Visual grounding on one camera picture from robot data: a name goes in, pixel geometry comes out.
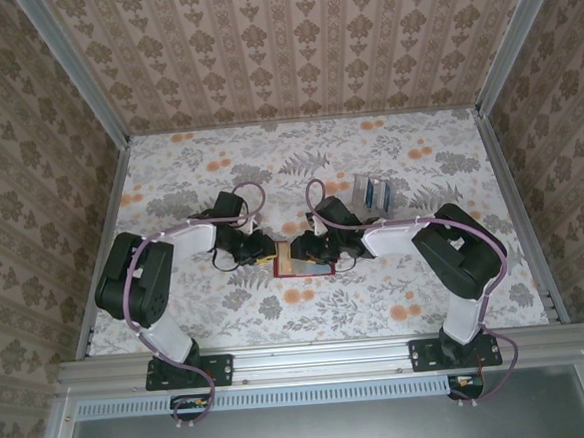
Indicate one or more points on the tan credit card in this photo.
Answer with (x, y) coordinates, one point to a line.
(284, 257)

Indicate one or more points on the blue credit card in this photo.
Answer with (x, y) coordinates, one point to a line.
(370, 193)
(384, 195)
(315, 267)

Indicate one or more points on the red leather card holder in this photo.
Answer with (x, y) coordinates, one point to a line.
(306, 275)

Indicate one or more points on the clear acrylic card stand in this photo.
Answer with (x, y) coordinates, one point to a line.
(358, 194)

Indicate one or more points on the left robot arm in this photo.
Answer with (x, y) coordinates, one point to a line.
(131, 290)

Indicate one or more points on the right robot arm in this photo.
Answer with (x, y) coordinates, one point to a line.
(455, 262)

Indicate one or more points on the small black electronics box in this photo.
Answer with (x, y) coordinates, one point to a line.
(466, 387)
(190, 409)

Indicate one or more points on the grey metal sheet panel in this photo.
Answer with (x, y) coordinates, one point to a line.
(337, 431)

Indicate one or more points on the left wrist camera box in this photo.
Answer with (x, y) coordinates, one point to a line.
(252, 225)

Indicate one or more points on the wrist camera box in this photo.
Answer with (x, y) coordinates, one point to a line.
(317, 224)
(252, 225)

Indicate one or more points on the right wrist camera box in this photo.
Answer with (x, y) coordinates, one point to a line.
(317, 224)

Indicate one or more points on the wide aluminium frame rail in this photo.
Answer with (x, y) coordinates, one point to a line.
(322, 359)

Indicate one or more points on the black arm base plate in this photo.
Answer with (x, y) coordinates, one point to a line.
(222, 369)
(422, 355)

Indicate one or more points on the aluminium side rail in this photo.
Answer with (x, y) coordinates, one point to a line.
(102, 217)
(489, 135)

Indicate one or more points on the aluminium frame post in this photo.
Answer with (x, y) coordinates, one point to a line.
(81, 78)
(515, 38)

